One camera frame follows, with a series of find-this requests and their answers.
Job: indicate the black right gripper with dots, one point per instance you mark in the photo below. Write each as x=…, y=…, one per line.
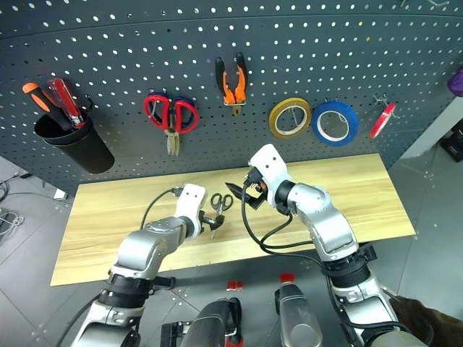
x=255, y=180

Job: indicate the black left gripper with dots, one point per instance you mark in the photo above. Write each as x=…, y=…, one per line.
x=206, y=221

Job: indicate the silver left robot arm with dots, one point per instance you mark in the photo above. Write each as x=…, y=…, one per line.
x=144, y=249

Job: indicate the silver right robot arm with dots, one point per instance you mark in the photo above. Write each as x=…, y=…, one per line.
x=325, y=217

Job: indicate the yellow tape roll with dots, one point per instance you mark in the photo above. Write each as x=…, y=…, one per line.
x=276, y=126

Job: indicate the blue tape roll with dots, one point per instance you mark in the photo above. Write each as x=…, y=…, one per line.
x=349, y=124

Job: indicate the red tape roll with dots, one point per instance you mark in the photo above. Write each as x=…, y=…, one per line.
x=381, y=121

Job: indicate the metal pegboard hook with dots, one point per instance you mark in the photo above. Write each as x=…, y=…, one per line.
x=380, y=97

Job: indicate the dark grey perforated pegboard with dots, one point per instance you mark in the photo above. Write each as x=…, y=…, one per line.
x=108, y=43

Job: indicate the small red tag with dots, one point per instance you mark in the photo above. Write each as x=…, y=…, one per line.
x=235, y=286
x=287, y=278

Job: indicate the metal pliers holder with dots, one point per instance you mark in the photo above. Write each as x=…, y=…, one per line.
x=243, y=104

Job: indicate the dark rounded black shape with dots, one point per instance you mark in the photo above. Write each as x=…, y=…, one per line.
x=208, y=325

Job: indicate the orange black pliers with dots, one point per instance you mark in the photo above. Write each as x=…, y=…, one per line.
x=234, y=90

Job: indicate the dark rounded grey shape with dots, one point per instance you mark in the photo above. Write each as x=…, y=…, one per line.
x=298, y=314

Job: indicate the black cup holder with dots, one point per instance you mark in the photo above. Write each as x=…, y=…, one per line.
x=81, y=148

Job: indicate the small white block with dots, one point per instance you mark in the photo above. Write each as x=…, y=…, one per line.
x=60, y=194

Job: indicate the black box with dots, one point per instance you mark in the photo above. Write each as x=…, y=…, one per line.
x=454, y=142

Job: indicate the brown fabric object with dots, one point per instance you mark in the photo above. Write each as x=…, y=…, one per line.
x=427, y=321

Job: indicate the purple object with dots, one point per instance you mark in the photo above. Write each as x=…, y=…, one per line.
x=456, y=82

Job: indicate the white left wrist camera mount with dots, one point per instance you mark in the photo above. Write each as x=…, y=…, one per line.
x=191, y=202

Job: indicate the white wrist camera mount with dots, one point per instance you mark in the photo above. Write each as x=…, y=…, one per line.
x=191, y=202
x=271, y=162

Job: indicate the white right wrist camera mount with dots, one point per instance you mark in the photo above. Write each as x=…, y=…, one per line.
x=271, y=162

